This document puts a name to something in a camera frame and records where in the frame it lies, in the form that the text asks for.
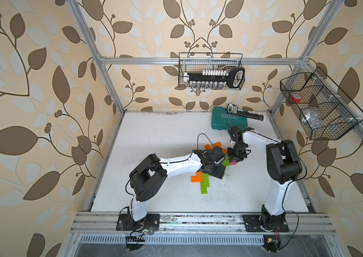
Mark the aluminium front rail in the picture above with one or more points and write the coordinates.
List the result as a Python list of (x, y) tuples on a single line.
[(205, 223)]

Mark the clear plastic bag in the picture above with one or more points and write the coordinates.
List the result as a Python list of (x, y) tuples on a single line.
[(311, 118)]

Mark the green brick long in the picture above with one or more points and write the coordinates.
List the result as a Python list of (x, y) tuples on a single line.
[(206, 183), (226, 162)]

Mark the right wire basket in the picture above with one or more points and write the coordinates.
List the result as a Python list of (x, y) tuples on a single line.
[(339, 111)]

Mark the wire basket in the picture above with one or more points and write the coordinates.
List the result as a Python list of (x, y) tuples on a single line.
[(199, 61), (339, 111)]

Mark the green brick lowest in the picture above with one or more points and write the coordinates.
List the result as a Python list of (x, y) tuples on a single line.
[(203, 191)]

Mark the back wire basket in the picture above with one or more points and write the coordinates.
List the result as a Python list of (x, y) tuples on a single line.
[(199, 61)]

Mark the orange brick top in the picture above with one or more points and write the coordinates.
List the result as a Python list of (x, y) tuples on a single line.
[(217, 144)]

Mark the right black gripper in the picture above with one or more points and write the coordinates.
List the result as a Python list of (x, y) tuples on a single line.
[(231, 157)]

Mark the red tape roll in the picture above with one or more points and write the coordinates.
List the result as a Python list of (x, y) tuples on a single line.
[(295, 98)]

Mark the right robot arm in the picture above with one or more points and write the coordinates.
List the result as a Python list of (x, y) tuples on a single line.
[(283, 167)]

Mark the orange brick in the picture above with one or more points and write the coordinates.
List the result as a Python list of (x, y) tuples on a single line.
[(199, 175), (217, 144), (208, 146), (196, 179)]

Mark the green tool case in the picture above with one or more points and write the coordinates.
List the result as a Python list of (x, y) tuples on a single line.
[(222, 120)]

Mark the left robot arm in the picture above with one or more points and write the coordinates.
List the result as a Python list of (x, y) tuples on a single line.
[(148, 177)]

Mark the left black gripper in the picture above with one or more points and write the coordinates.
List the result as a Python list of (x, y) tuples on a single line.
[(220, 172)]

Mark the socket rail on case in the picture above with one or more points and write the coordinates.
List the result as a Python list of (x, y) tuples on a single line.
[(233, 109)]

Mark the socket rail in basket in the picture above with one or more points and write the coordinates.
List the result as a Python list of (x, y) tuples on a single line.
[(232, 78)]

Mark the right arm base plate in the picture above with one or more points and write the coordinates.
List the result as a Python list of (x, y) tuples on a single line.
[(265, 222)]

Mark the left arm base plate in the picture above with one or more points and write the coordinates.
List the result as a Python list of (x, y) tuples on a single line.
[(150, 223)]

